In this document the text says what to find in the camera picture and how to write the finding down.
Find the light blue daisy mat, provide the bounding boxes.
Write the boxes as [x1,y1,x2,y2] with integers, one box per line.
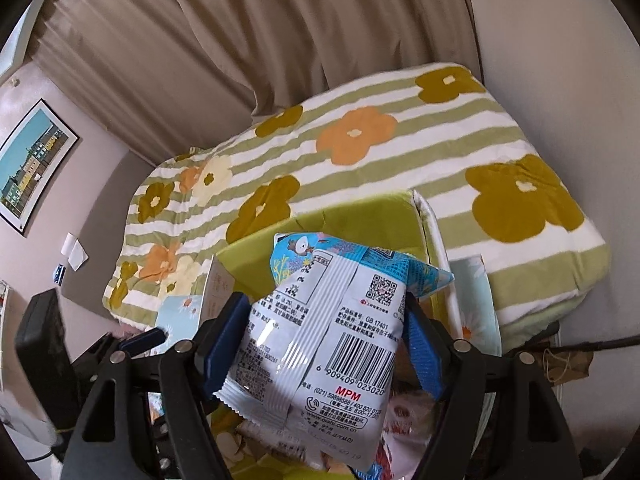
[157,252,503,356]

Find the white wall papers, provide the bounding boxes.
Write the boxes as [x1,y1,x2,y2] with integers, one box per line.
[61,232,90,271]

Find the beige curtain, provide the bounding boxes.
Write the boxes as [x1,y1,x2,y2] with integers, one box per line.
[35,0,481,168]

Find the brown paper bag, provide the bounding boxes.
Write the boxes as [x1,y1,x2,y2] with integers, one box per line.
[530,347,596,386]

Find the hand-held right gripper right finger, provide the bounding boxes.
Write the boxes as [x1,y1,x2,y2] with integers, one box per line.
[400,290,583,480]

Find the striped floral blanket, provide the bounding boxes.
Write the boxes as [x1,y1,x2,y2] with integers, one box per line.
[102,62,613,351]

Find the green cardboard box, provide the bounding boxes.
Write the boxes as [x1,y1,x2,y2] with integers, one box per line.
[200,187,461,480]

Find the blue white snack packet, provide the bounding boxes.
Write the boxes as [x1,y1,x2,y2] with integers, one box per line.
[212,231,455,478]

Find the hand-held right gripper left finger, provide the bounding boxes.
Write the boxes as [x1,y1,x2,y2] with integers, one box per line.
[62,292,251,480]

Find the yellow snack packet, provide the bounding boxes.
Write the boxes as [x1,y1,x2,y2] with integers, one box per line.
[210,400,281,480]

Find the pink white snack packet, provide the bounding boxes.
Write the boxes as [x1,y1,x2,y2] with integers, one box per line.
[385,390,443,441]

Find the framed wall poster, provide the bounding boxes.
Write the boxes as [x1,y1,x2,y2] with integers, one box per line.
[0,99,80,235]

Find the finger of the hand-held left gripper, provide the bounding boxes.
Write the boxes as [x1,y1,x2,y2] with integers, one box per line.
[72,327,167,378]

